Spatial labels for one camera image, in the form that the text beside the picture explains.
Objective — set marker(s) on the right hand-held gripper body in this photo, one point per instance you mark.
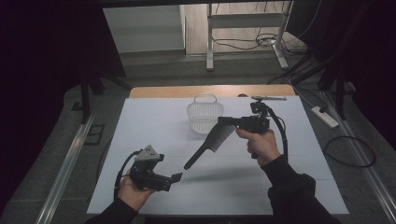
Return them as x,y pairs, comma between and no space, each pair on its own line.
255,123

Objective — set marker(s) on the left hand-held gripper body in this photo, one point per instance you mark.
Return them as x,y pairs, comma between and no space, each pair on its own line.
146,177

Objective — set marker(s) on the black comb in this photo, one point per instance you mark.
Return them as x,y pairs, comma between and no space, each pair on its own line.
214,141

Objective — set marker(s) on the white plastic mesh basket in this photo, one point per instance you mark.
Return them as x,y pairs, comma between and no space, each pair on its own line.
202,113

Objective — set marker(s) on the person's left hand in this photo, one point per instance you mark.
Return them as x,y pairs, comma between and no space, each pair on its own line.
134,194

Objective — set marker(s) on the person's right hand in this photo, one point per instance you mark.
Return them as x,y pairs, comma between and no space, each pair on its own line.
260,146

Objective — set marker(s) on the dark round table grommet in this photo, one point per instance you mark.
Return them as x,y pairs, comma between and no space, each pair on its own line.
243,95

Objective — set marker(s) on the white table mat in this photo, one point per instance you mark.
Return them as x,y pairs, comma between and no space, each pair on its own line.
224,186

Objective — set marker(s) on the white power strip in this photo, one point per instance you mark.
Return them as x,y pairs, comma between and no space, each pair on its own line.
325,117

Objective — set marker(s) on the black metal stand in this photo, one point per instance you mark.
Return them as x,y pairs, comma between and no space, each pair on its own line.
334,81
85,93

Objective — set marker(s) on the grey cabinet panel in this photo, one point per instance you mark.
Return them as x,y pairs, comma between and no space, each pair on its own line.
143,29

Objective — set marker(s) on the black square floor frame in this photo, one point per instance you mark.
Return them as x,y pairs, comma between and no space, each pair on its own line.
95,134

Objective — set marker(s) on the aluminium rail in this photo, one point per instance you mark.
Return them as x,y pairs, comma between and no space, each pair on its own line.
361,155
67,168

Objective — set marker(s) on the white metal desk frame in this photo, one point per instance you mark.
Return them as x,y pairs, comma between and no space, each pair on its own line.
246,20

